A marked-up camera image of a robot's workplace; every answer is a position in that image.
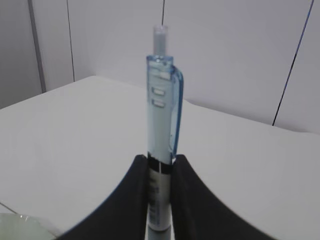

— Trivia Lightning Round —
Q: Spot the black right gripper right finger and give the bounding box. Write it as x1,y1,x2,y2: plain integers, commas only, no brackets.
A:
171,154,272,240

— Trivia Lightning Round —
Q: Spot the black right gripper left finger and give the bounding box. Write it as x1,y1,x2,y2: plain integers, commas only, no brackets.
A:
58,155,148,240

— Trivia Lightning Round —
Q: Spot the blue grip pen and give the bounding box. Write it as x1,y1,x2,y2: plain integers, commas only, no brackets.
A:
146,25,184,240

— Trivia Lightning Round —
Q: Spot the green wavy glass plate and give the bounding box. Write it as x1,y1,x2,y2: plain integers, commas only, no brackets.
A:
0,213,57,240

